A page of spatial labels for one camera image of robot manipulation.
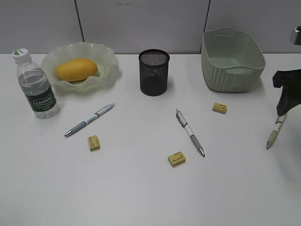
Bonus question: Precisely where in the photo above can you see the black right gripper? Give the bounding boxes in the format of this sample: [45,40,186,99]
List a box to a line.
[272,69,301,116]

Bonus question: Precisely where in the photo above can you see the green beige ballpoint pen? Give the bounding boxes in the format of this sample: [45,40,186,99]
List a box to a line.
[266,113,287,149]

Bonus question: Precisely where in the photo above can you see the blue grey ballpoint pen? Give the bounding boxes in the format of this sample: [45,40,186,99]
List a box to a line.
[64,103,115,137]

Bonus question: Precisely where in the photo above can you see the yellow mango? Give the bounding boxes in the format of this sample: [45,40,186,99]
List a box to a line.
[55,58,98,82]

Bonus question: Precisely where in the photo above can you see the clear plastic water bottle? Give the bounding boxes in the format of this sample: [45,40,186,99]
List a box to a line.
[12,48,60,119]

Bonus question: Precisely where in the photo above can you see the green woven plastic basket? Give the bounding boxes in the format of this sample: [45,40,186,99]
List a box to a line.
[201,27,266,93]

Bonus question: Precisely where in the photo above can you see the yellow eraser right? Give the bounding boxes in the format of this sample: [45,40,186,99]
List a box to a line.
[212,103,227,114]

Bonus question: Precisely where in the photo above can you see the yellow eraser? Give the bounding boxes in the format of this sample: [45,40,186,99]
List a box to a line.
[167,152,186,167]
[212,103,227,114]
[87,135,101,152]

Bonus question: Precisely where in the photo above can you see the white grey ballpoint pen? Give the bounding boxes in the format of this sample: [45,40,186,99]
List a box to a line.
[175,108,205,157]

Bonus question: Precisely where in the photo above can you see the yellow eraser middle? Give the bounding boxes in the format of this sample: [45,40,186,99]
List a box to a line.
[167,152,186,167]

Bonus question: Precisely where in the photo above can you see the black mesh pen holder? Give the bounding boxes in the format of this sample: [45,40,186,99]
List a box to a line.
[138,49,170,97]

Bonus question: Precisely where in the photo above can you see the frosted green wavy plate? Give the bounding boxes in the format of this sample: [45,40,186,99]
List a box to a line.
[40,42,122,93]

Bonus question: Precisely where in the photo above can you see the yellow eraser left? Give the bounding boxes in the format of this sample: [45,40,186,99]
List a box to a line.
[87,135,101,152]

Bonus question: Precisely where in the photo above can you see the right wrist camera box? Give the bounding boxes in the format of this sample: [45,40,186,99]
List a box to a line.
[291,26,301,46]

